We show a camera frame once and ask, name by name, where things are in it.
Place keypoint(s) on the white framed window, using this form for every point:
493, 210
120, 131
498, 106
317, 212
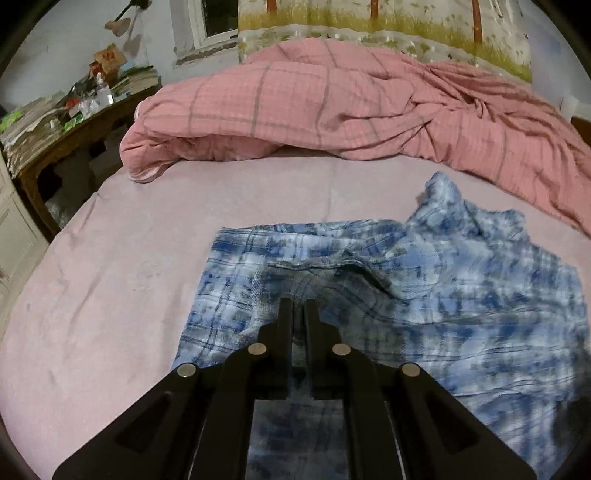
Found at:
217, 16

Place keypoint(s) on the tree print curtain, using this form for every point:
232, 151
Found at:
415, 23

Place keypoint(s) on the clutter on side table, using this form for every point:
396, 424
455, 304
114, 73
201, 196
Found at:
27, 134

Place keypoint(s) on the brown wooden desk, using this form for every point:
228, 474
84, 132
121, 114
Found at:
69, 145

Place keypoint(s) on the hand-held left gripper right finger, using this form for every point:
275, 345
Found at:
311, 323

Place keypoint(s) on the white cabinet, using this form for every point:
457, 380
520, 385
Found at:
16, 230

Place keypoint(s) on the white and brown headboard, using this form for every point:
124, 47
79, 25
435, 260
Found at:
579, 110

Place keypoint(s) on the brown cardboard box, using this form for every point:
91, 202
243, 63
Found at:
111, 57

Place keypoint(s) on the stack of books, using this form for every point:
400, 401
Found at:
138, 81

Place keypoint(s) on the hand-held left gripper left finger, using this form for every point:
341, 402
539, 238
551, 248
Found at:
285, 323

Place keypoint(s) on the pink checked quilt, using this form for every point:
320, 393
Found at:
323, 101

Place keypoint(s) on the blue plaid shirt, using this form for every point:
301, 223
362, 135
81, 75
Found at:
438, 300

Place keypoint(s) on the clear plastic bottle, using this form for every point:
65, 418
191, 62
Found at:
104, 92

